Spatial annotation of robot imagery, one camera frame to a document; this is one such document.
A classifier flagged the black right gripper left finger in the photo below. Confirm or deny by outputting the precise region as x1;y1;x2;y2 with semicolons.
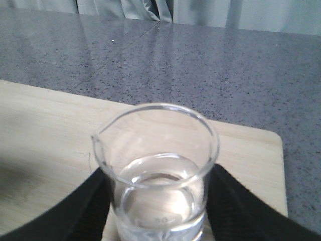
1;168;110;240

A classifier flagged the glass beaker with liquid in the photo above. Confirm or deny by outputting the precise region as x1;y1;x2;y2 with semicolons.
91;103;220;240

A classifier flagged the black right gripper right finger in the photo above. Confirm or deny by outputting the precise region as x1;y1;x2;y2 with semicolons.
206;164;320;240

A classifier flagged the grey curtain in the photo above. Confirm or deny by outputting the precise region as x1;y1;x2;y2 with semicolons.
1;0;320;36

